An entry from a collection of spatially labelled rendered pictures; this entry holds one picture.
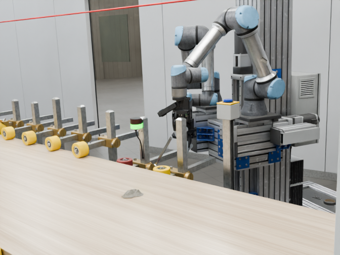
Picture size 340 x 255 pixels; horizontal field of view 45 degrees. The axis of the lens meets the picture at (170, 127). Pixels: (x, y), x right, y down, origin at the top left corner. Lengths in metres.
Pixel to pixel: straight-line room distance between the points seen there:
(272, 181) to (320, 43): 1.95
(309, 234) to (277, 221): 0.12
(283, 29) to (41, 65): 4.92
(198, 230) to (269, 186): 1.56
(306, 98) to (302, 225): 1.54
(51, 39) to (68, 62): 0.49
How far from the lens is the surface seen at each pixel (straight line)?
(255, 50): 2.23
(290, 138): 2.44
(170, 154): 2.34
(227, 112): 1.73
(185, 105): 2.01
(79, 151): 2.20
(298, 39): 4.48
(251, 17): 2.17
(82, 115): 2.46
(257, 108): 2.42
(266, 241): 1.29
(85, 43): 6.19
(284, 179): 2.91
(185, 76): 2.00
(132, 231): 1.36
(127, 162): 2.07
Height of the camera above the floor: 1.49
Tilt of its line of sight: 12 degrees down
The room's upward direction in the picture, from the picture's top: 2 degrees counter-clockwise
